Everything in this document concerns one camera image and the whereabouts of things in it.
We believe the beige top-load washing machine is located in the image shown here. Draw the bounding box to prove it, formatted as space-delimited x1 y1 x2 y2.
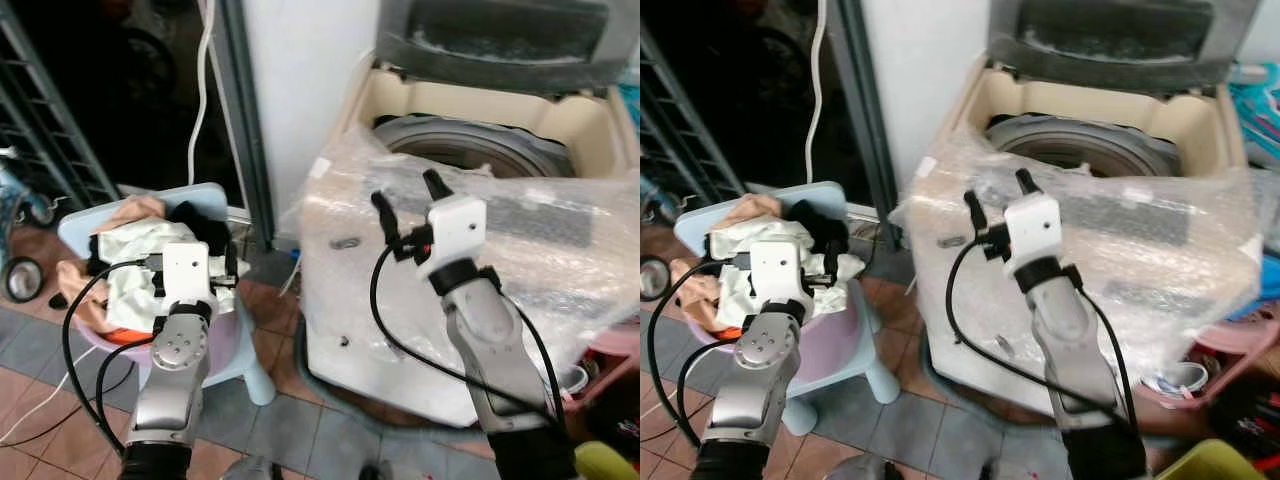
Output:
300 58 641 431
905 58 1263 419

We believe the grey washing machine lid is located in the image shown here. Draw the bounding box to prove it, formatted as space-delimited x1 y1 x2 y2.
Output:
374 0 641 98
986 0 1263 98

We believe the pink plastic basin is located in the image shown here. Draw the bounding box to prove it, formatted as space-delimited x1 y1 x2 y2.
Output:
675 290 863 386
62 285 244 363

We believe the black garment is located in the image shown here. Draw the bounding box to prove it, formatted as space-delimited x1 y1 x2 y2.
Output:
786 199 851 263
165 200 237 263

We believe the light blue plastic stool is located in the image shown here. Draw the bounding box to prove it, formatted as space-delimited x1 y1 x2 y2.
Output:
672 181 901 437
57 182 278 407

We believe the pale green white garment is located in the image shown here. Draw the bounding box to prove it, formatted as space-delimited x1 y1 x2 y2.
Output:
705 216 867 331
92 218 241 333

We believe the peach garment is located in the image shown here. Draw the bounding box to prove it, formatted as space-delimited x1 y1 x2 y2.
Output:
55 195 169 321
672 194 791 321

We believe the clear bubble wrap sheet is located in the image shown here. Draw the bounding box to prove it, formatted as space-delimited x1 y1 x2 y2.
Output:
888 128 1269 386
278 128 641 403

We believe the blue child tricycle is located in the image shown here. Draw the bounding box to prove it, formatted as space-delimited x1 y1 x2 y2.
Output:
0 148 59 305
640 175 677 303

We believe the grey metal rack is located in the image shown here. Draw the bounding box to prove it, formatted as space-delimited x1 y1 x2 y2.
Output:
640 25 746 211
0 8 123 213

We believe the grey robot left foot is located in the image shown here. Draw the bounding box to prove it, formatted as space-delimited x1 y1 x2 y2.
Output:
220 454 285 480
824 453 904 480

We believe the white cup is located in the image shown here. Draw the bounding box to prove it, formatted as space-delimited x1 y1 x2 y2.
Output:
553 363 593 398
1155 361 1213 397

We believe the pink plastic basket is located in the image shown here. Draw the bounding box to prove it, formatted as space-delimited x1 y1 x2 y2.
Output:
1138 315 1280 411
560 322 641 413

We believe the teal plastic toy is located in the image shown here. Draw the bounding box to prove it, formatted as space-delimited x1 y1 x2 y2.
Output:
1224 60 1280 169

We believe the yellow green plastic container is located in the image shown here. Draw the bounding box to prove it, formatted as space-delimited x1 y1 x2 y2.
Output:
1158 438 1269 480
573 439 641 480

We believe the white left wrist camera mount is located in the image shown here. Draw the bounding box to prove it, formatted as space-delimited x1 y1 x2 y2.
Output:
160 240 213 302
750 238 807 302

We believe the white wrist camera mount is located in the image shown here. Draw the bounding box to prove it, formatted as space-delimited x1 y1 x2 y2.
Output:
1002 192 1064 278
160 240 213 302
750 238 807 302
415 194 489 282

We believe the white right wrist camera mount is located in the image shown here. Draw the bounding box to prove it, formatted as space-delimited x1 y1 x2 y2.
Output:
415 194 489 282
1002 192 1064 278

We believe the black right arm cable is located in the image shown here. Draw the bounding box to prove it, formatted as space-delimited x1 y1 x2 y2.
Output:
368 243 569 433
944 238 1136 426

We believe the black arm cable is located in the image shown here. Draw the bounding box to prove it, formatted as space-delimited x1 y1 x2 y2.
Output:
944 238 1136 426
368 243 569 433
646 256 757 449
60 257 163 453

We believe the dark door frame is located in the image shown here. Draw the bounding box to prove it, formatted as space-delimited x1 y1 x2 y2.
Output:
212 0 277 253
828 0 901 246

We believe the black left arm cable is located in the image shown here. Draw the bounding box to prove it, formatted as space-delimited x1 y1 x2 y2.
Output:
646 256 757 449
60 257 163 453

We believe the white hanging cable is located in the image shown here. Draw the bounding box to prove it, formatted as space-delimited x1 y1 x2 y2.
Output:
803 0 831 185
186 0 218 187

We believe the thin white floor cable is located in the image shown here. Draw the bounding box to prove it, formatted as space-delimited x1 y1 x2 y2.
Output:
0 340 136 447

